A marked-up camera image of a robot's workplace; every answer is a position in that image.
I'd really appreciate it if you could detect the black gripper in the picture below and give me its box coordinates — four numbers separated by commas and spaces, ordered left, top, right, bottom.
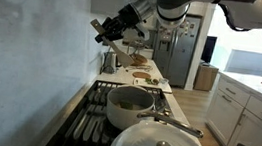
93, 13, 128, 47

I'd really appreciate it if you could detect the white open shelf unit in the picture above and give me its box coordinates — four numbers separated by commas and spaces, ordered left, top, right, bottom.
112, 21, 160, 61

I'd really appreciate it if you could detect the white chopping board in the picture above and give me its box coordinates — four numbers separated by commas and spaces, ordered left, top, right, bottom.
131, 75, 174, 95

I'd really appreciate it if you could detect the black gas stove cooktop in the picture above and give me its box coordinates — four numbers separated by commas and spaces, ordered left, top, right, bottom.
40, 73, 178, 146

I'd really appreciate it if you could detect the large white pot lid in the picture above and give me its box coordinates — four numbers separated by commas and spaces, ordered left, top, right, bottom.
106, 115, 225, 146

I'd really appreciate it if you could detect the stainless electric kettle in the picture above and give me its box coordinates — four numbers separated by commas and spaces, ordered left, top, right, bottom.
100, 49, 125, 77

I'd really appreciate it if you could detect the round cork trivet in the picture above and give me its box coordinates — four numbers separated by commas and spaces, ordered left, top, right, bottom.
131, 70, 152, 80

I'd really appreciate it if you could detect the small green broccoli floret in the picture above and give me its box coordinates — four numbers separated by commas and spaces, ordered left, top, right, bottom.
144, 77, 155, 86

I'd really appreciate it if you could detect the stainless steel refrigerator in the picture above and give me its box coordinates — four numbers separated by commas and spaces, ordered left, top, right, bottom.
149, 10, 203, 90

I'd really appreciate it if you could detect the small clear glass cup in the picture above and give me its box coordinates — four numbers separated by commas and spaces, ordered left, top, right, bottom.
159, 77, 170, 86

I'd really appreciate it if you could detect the cooked vegetable rice mix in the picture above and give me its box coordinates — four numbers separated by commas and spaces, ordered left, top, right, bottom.
115, 99, 146, 113

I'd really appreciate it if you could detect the black flat screen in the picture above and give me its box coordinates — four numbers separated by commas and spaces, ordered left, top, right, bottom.
200, 35, 218, 65

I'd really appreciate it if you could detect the wooden bin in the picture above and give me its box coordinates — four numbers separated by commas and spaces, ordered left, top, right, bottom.
192, 61, 221, 94

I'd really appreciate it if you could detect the white kitchen island cabinet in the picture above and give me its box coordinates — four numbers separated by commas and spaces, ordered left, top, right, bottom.
202, 68, 262, 146

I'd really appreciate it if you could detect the wire basket with wooden base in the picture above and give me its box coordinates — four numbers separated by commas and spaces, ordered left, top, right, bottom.
124, 37, 151, 69

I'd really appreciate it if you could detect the white saucepan with steel handle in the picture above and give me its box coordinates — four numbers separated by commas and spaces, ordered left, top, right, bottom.
102, 81, 210, 141

